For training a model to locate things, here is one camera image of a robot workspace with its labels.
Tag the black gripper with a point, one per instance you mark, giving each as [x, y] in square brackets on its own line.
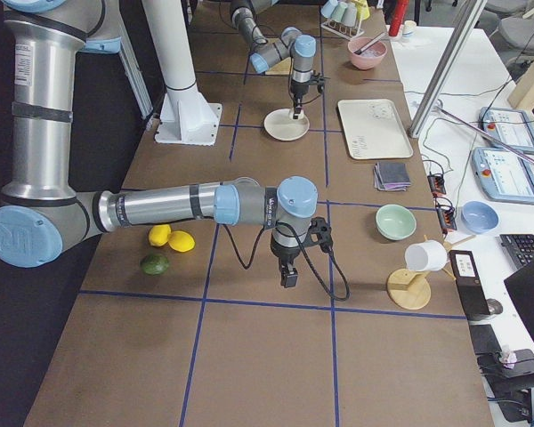
[285, 255]
[297, 91]

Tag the cream round plate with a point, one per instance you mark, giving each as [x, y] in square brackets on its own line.
[281, 125]

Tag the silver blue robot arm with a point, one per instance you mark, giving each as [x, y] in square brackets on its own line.
[42, 216]
[264, 54]

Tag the white bear tray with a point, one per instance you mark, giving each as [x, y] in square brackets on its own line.
[373, 130]

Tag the wooden cutting board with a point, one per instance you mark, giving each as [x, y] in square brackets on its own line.
[281, 69]

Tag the pink bowl with ice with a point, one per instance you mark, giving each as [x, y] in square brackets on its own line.
[368, 59]

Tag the cup rack with cups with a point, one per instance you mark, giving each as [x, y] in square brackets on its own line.
[344, 18]

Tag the grey folded cloth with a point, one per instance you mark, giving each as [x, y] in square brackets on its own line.
[391, 176]

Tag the yellow lemon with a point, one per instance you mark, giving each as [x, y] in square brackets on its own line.
[181, 241]
[159, 235]

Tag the green bowl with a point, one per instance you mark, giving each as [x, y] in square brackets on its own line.
[395, 222]

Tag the wooden mug stand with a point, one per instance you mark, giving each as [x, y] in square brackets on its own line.
[409, 289]

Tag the green lime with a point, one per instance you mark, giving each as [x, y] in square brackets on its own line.
[154, 264]

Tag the white mug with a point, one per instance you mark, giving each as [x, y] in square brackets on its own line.
[430, 255]

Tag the red bottle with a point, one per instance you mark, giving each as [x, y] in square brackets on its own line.
[397, 17]

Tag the orange black connector strip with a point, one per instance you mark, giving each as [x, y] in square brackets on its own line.
[445, 209]

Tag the black box with label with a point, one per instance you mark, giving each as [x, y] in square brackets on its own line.
[468, 283]

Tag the blue bowl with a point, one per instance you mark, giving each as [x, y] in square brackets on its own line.
[479, 217]

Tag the near teach pendant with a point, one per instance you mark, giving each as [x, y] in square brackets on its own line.
[503, 176]

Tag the teach pendant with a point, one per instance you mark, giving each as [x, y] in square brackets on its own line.
[503, 176]
[509, 125]

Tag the silver grabber stick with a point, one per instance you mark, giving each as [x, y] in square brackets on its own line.
[440, 109]

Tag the far teach pendant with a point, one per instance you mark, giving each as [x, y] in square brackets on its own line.
[509, 125]

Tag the black keyboard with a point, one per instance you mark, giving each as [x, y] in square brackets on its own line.
[520, 248]

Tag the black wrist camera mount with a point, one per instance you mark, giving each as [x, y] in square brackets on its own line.
[319, 234]

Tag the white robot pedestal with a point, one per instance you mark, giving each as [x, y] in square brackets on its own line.
[186, 117]

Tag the aluminium frame post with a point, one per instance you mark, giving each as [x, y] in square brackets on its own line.
[466, 20]

